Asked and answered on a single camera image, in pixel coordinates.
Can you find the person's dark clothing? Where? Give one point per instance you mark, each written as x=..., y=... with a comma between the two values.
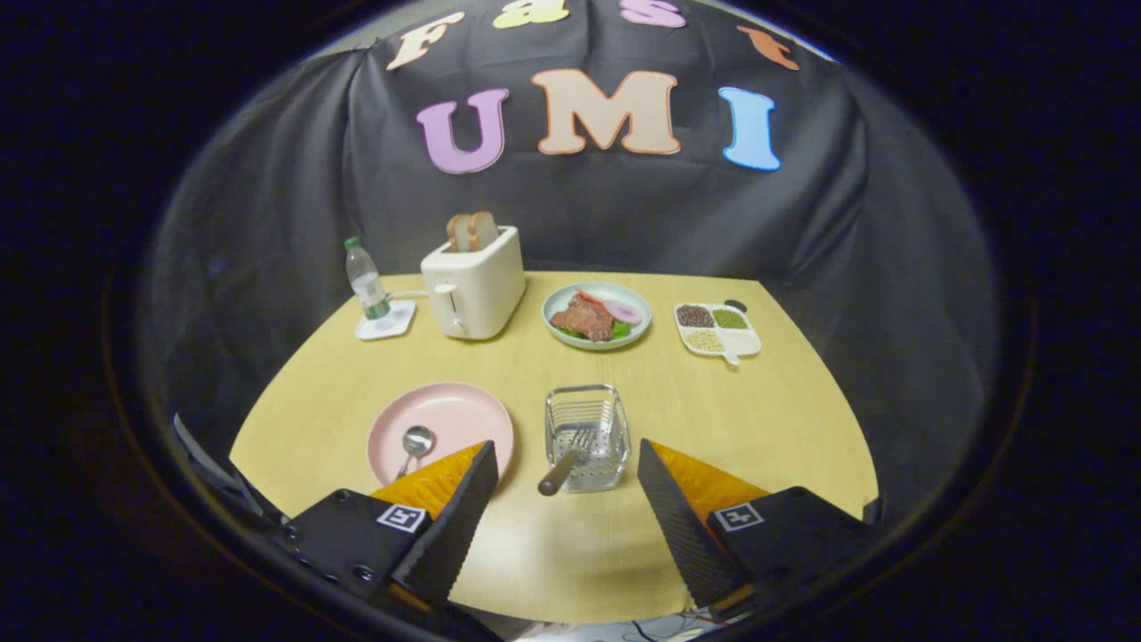
x=241, y=499

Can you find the yellow soybeans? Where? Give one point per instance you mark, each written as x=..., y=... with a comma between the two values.
x=704, y=341

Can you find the toasted bread slice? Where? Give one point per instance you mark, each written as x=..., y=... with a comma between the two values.
x=456, y=234
x=484, y=230

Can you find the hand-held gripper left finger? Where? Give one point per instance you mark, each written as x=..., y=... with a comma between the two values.
x=459, y=517

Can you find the white toaster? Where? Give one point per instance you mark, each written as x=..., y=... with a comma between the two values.
x=486, y=285

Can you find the clear plastic water bottle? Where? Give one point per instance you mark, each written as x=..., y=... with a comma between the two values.
x=367, y=285

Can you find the brown meat slices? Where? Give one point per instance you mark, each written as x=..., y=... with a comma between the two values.
x=584, y=319

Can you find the pink plate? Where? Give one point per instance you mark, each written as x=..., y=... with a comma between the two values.
x=455, y=415

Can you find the white divided tray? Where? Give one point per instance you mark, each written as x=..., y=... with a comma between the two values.
x=742, y=341

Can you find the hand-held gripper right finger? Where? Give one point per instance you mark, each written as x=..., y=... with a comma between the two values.
x=677, y=517

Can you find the white square coaster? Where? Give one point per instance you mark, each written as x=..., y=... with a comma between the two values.
x=401, y=321

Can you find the light green plate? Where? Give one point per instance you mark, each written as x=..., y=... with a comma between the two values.
x=638, y=325

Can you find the dark brown beans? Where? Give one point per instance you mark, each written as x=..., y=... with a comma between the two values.
x=695, y=316

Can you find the green mung beans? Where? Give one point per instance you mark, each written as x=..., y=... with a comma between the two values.
x=730, y=318

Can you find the green lettuce leaf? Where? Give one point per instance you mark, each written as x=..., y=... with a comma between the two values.
x=621, y=330

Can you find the red tomato slice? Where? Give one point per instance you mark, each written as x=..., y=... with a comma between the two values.
x=590, y=296

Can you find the pink ham slice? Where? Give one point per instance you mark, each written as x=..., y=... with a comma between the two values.
x=624, y=312

